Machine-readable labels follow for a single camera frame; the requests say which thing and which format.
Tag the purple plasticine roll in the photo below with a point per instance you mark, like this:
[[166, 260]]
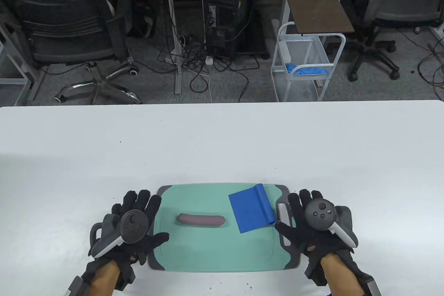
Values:
[[201, 220]]

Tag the person's right forearm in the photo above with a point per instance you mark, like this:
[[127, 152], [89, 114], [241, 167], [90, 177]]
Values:
[[341, 275]]

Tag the white power strip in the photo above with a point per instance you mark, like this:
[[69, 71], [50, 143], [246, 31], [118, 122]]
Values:
[[209, 60]]

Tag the blue plastic scraper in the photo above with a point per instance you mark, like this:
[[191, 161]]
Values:
[[251, 212]]

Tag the black computer tower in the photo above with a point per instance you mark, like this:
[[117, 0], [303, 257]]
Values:
[[225, 25]]

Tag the dark grey hand controller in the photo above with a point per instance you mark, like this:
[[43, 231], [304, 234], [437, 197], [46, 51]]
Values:
[[133, 226], [319, 214]]

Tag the black mesh chair chrome base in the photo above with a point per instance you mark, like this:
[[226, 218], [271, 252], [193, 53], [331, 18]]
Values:
[[69, 32]]

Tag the blue cloth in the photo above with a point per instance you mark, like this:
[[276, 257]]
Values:
[[308, 70]]

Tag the white metal desk frame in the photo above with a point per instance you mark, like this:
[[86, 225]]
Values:
[[14, 81]]

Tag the person's left forearm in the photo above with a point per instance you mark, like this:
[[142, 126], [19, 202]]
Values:
[[104, 278]]

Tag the person's right hand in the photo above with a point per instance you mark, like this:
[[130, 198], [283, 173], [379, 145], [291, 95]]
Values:
[[295, 237]]

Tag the dark brown wooden board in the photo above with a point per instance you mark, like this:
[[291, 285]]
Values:
[[319, 11]]

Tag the person's left hand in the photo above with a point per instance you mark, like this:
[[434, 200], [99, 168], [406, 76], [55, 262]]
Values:
[[138, 202]]

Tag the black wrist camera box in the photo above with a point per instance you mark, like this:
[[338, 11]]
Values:
[[372, 287], [78, 287]]

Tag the green cutting board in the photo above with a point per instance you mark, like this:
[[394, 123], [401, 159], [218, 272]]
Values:
[[208, 247]]

